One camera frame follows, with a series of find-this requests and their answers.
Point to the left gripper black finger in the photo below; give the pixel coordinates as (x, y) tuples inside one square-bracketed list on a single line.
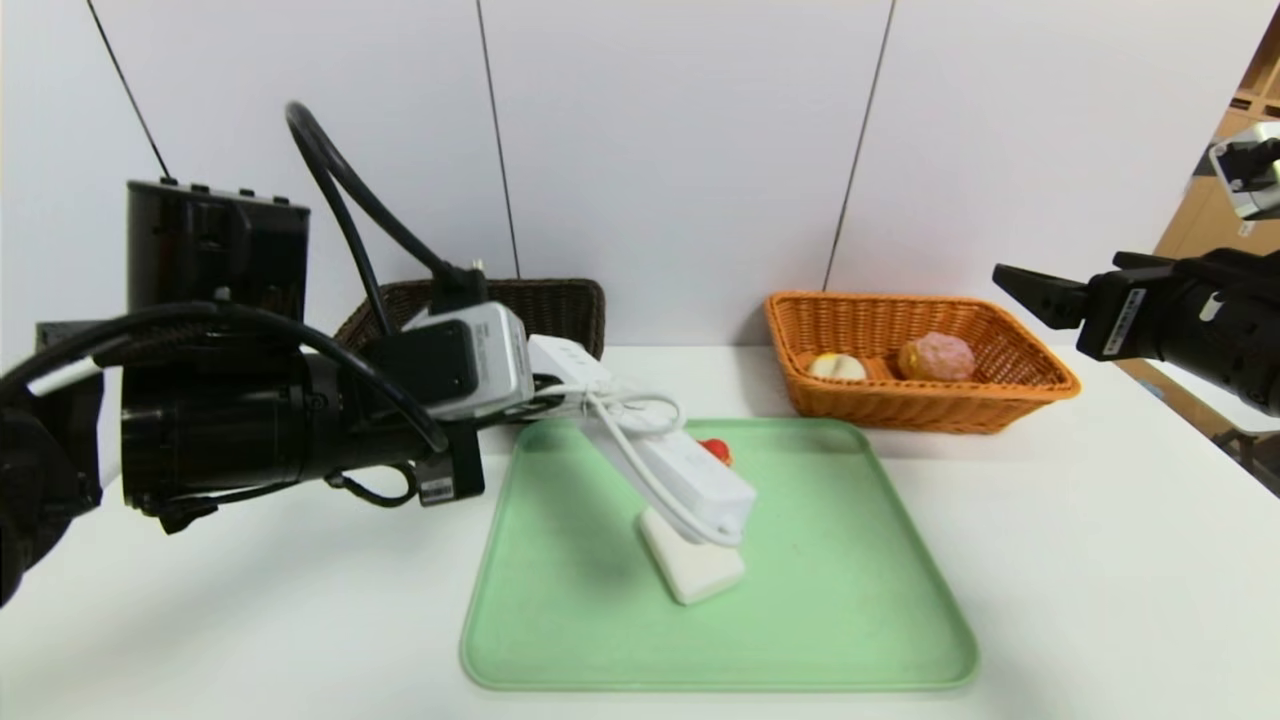
[(530, 410)]

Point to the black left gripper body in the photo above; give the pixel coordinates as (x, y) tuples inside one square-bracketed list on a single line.
[(452, 472)]

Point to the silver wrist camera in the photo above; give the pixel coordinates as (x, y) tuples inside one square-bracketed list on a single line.
[(1250, 175), (495, 360)]

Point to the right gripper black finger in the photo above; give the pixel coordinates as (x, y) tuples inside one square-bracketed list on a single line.
[(1050, 298), (1145, 262)]

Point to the pink burger bun toy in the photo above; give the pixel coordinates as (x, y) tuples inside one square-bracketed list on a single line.
[(938, 357)]

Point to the cream steamed bun toy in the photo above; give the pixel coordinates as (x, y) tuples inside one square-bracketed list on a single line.
[(838, 368)]

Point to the orange wicker basket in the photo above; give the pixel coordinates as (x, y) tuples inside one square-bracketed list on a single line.
[(900, 410)]

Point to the dark brown wicker basket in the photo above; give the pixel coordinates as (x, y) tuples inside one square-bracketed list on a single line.
[(560, 310)]

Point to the light green plastic tray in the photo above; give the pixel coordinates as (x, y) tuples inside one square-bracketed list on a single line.
[(800, 620)]

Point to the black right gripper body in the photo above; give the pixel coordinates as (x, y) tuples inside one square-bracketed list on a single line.
[(1118, 312)]

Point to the white power strip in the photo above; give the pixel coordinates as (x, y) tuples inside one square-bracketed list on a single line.
[(700, 485)]

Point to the light wooden cabinet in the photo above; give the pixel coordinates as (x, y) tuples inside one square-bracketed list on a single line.
[(1195, 235)]

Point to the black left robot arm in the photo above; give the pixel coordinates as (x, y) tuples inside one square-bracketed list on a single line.
[(40, 470)]

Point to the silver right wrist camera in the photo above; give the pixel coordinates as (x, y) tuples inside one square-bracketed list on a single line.
[(1250, 175)]

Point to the white side table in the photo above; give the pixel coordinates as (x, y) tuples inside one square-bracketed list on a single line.
[(1212, 400)]

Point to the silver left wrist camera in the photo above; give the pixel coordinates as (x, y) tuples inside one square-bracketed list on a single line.
[(495, 360)]

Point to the white soap bar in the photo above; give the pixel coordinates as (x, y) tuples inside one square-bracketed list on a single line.
[(700, 578)]

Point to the red rubber duck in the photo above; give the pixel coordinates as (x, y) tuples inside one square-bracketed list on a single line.
[(718, 452)]

